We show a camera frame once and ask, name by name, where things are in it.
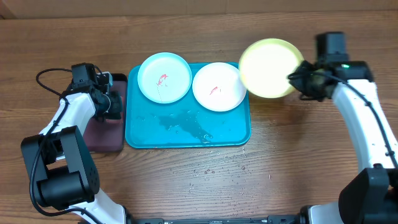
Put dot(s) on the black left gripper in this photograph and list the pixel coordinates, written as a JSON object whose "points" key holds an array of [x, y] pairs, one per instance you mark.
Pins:
{"points": [[117, 106]]}

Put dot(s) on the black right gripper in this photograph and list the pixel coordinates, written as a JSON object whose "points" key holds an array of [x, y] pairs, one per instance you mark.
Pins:
{"points": [[295, 83]]}

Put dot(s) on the yellow plate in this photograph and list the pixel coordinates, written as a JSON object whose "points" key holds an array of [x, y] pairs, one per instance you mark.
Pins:
{"points": [[265, 65]]}

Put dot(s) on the light blue plate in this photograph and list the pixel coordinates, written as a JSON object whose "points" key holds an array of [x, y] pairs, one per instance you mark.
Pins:
{"points": [[164, 78]]}

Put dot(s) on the teal plastic tray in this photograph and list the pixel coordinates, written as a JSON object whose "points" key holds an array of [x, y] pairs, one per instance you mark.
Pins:
{"points": [[184, 123]]}

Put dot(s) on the white plate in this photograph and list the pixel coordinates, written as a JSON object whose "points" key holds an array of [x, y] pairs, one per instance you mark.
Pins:
{"points": [[217, 87]]}

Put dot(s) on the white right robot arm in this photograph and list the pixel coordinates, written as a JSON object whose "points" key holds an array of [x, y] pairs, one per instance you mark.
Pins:
{"points": [[371, 197]]}

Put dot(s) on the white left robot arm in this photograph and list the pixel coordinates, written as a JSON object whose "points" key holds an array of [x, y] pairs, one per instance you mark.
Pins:
{"points": [[63, 177]]}

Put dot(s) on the black tray with pink water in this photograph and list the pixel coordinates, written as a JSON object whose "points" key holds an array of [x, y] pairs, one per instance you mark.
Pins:
{"points": [[108, 136]]}

